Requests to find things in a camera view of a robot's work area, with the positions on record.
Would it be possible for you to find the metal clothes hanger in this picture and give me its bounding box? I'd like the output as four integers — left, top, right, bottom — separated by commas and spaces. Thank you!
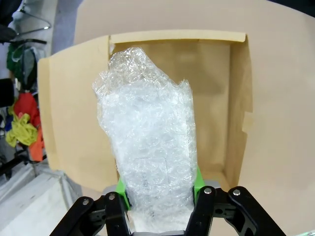
11, 4, 53, 35

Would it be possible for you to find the long bubble-wrapped white clock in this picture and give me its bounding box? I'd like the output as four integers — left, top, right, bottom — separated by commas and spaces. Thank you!
92, 46, 197, 233

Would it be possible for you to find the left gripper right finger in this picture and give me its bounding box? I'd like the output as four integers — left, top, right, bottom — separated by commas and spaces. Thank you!
186, 166, 287, 236

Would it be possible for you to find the open brown cardboard box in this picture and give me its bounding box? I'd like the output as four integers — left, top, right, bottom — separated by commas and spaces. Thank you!
36, 29, 254, 195

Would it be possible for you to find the green garment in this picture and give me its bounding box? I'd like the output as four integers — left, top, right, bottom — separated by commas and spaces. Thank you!
6, 44, 38, 83

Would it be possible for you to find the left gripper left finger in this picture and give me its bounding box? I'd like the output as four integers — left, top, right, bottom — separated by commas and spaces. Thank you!
49, 176, 133, 236

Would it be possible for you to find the orange garment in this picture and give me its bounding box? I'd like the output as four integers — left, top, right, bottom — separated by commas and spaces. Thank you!
29, 125, 46, 162

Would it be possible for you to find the yellow-green cloth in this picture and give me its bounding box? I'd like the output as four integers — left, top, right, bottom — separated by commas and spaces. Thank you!
5, 105, 38, 148

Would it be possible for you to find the white fabric cover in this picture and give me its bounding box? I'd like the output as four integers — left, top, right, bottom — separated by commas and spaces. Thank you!
0, 161, 83, 236

